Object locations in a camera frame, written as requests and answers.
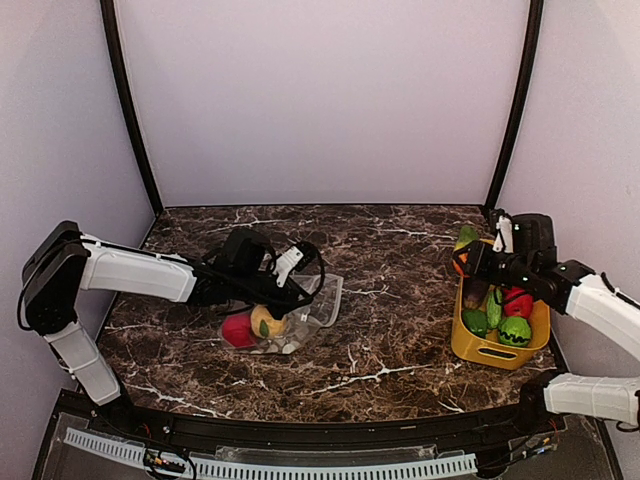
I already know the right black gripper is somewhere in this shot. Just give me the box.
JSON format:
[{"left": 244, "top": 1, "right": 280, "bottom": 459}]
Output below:
[{"left": 454, "top": 239, "right": 535, "bottom": 289}]

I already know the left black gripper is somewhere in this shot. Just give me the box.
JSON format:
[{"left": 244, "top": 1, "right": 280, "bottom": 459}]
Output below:
[{"left": 230, "top": 270, "right": 313, "bottom": 320}]

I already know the yellow fake lemon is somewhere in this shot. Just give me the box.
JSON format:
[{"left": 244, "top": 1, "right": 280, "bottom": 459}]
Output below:
[{"left": 250, "top": 305, "right": 287, "bottom": 339}]

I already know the clear polka dot zip bag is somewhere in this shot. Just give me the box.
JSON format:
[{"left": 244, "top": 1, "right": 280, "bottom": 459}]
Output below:
[{"left": 219, "top": 274, "right": 344, "bottom": 355}]

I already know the orange fake fruit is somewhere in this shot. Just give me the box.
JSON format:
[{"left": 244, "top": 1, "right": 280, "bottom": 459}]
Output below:
[{"left": 452, "top": 225, "right": 480, "bottom": 277}]

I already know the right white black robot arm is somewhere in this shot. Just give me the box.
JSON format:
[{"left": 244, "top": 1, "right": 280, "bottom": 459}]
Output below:
[{"left": 452, "top": 210, "right": 639, "bottom": 434}]

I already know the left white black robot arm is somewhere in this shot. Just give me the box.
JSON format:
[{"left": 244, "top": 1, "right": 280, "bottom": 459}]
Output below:
[{"left": 16, "top": 221, "right": 323, "bottom": 436}]

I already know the red fake apple in bag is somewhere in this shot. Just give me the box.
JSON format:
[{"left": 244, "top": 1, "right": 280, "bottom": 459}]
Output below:
[{"left": 221, "top": 313, "right": 256, "bottom": 349}]

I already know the green fake bitter gourd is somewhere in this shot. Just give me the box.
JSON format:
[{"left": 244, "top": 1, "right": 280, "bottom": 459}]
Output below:
[{"left": 486, "top": 287, "right": 503, "bottom": 330}]

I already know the purple fake eggplant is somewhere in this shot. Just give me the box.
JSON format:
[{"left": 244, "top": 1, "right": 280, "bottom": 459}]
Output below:
[{"left": 462, "top": 278, "right": 491, "bottom": 310}]

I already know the green fake watermelon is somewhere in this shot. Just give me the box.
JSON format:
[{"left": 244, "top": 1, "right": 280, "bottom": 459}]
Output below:
[{"left": 497, "top": 317, "right": 532, "bottom": 347}]

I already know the green fake bell pepper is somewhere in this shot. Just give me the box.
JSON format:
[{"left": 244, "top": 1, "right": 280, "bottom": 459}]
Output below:
[{"left": 461, "top": 309, "right": 489, "bottom": 338}]

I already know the yellow plastic basket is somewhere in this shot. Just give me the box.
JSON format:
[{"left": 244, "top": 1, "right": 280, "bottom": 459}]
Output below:
[{"left": 451, "top": 240, "right": 551, "bottom": 370}]

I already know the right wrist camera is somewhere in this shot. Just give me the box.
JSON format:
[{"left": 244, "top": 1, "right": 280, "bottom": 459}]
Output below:
[{"left": 489, "top": 209, "right": 514, "bottom": 253}]

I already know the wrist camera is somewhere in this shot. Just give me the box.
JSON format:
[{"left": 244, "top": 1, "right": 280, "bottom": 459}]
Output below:
[
  {"left": 273, "top": 241, "right": 320, "bottom": 288},
  {"left": 489, "top": 209, "right": 514, "bottom": 253}
]

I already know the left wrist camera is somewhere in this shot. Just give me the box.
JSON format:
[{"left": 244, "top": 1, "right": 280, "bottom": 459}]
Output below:
[{"left": 273, "top": 241, "right": 320, "bottom": 288}]

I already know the black front rail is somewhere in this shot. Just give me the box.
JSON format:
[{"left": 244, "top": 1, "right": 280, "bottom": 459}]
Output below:
[{"left": 59, "top": 387, "right": 596, "bottom": 454}]

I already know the white slotted cable duct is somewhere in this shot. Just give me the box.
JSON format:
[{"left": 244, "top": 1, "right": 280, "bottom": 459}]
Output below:
[{"left": 63, "top": 428, "right": 478, "bottom": 480}]

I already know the left black frame post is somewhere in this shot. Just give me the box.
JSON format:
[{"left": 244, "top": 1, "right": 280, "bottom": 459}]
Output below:
[{"left": 99, "top": 0, "right": 164, "bottom": 217}]

